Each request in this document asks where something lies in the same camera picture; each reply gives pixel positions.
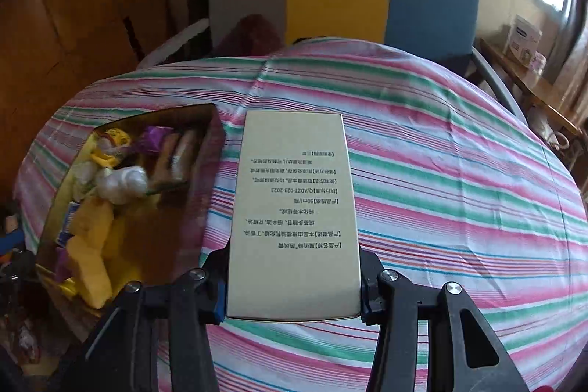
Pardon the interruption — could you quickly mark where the cream cardboard box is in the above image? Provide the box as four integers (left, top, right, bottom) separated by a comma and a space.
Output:
226, 111, 361, 322

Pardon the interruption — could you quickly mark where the white plastic ball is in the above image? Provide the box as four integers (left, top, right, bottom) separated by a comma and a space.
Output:
95, 166, 148, 205

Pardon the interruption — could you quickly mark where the yellow sponge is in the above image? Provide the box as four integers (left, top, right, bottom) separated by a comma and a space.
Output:
66, 196, 114, 309

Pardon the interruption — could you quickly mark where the purple snack packet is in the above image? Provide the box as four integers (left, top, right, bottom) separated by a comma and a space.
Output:
132, 126, 175, 154

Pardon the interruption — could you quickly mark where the yellow sock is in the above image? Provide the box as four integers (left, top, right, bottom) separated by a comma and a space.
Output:
90, 128, 132, 169

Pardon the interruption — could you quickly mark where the cereal bar packet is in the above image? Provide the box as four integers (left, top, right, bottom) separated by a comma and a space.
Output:
147, 129, 199, 194

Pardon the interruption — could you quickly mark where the blue Tempo tissue pack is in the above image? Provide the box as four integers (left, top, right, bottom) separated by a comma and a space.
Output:
55, 201, 81, 248

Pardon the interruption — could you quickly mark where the gold tin box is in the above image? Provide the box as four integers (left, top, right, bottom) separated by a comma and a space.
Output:
37, 104, 224, 314

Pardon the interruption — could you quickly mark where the striped tablecloth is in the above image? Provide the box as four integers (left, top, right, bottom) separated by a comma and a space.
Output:
15, 39, 587, 388

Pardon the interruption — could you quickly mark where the dark red cushion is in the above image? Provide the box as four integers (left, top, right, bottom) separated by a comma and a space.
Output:
212, 14, 284, 57

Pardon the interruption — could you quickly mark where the wooden side table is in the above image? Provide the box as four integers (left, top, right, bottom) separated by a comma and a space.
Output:
477, 37, 587, 163

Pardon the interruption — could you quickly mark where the white blue product box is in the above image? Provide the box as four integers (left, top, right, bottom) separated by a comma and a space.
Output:
503, 15, 542, 68

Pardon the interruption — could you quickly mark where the wooden wardrobe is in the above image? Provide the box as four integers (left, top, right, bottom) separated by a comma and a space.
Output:
1, 0, 175, 201

